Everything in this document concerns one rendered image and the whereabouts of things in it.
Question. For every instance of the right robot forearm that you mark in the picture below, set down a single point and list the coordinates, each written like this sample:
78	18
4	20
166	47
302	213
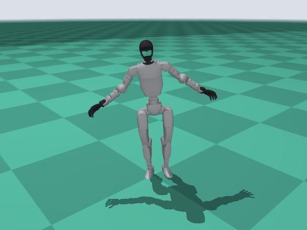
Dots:
111	97

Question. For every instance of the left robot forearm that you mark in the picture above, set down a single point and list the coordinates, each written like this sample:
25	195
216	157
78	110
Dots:
189	82

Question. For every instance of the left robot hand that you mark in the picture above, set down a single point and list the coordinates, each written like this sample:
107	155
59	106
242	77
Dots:
210	93

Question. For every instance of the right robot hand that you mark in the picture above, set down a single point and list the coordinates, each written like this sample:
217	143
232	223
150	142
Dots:
96	107

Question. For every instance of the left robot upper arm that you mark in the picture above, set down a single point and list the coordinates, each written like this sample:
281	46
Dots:
166	66

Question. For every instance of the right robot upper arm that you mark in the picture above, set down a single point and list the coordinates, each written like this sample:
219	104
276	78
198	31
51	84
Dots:
132	71

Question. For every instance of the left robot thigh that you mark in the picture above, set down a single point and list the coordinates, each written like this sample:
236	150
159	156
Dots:
167	124

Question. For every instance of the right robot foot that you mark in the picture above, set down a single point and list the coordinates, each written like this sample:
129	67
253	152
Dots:
149	173

